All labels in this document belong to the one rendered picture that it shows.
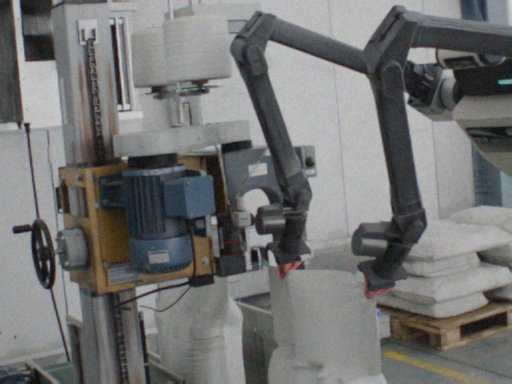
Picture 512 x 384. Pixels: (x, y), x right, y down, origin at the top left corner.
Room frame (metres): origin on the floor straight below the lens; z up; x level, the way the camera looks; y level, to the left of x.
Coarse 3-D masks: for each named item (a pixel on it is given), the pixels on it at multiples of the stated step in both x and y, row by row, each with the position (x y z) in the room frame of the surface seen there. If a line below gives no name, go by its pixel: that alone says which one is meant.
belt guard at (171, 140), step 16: (176, 128) 2.22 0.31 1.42; (192, 128) 2.14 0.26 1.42; (208, 128) 2.22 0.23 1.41; (224, 128) 2.31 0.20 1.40; (240, 128) 2.41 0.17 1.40; (128, 144) 2.05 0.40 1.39; (144, 144) 2.04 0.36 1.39; (160, 144) 2.04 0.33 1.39; (176, 144) 2.07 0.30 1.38; (192, 144) 2.13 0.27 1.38; (208, 144) 2.22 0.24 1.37
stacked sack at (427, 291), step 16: (464, 272) 5.07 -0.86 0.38; (480, 272) 5.06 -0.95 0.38; (496, 272) 5.09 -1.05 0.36; (400, 288) 5.08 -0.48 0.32; (416, 288) 4.97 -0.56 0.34; (432, 288) 4.87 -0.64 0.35; (448, 288) 4.87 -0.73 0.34; (464, 288) 4.94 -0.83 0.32; (480, 288) 5.00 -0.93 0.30; (432, 304) 4.88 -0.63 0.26
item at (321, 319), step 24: (288, 288) 2.27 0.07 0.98; (312, 288) 2.07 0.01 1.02; (336, 288) 2.05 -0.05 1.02; (360, 288) 2.02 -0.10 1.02; (288, 312) 2.28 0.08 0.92; (312, 312) 2.08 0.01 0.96; (336, 312) 2.05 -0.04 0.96; (360, 312) 2.02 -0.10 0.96; (288, 336) 2.29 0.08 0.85; (312, 336) 2.08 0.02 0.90; (336, 336) 2.05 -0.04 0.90; (360, 336) 2.02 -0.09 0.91; (288, 360) 2.19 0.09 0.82; (312, 360) 2.08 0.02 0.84; (336, 360) 2.05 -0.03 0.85; (360, 360) 2.03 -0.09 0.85
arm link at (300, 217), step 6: (288, 216) 2.18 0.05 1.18; (294, 216) 2.19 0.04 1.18; (300, 216) 2.20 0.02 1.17; (306, 216) 2.20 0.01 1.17; (288, 222) 2.20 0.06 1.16; (294, 222) 2.19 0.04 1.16; (300, 222) 2.19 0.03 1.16; (288, 228) 2.20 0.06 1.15; (294, 228) 2.20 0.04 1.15; (300, 228) 2.20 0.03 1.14; (288, 234) 2.22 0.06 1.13; (294, 234) 2.20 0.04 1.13; (300, 234) 2.21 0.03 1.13
